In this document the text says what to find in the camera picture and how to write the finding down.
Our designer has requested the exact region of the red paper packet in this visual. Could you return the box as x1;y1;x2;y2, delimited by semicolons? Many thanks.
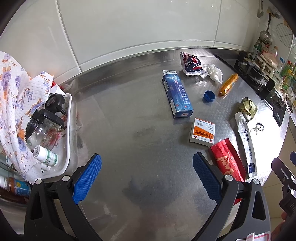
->
210;138;246;182

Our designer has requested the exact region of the orange white medicine box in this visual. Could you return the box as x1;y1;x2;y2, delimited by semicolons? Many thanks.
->
189;118;215;147

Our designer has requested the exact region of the white ointment tube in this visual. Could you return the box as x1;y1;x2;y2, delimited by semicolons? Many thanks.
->
234;112;257;178

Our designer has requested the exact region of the blue ointment box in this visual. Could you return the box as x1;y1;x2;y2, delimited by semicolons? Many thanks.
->
162;70;194;118

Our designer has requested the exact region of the green wrapper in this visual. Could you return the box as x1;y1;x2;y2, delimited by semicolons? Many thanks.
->
238;97;257;121

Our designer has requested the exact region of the blue bottle cap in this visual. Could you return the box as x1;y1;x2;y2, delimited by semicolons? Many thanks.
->
203;90;216;102

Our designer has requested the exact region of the orange sausage stick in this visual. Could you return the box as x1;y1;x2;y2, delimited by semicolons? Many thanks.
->
219;73;239;96

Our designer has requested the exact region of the white tissue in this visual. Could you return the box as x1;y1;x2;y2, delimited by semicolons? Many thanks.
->
207;64;223;84

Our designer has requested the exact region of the red white blue snack bag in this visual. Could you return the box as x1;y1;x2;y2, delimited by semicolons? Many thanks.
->
180;52;208;78

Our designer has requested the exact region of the white plastic tray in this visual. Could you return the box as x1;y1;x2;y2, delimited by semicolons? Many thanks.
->
42;93;72;179

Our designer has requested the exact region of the white medicine bottle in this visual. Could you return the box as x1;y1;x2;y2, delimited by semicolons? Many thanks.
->
33;145;59;167

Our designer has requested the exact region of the glass teapot black lid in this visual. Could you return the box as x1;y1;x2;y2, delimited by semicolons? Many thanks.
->
25;94;67;150

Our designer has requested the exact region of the blue labelled bottle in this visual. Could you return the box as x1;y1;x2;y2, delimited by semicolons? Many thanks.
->
0;176;31;198

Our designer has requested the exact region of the floral cloth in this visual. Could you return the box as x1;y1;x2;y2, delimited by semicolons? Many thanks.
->
1;52;53;184

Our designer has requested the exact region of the black gas stove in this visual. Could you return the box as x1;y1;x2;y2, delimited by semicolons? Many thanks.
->
215;55;287;126

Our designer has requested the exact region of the metal strainer ladle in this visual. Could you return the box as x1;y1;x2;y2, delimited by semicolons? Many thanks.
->
259;13;273;46

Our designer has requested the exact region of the round wire rack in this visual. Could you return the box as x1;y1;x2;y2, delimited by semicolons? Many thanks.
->
276;23;295;49

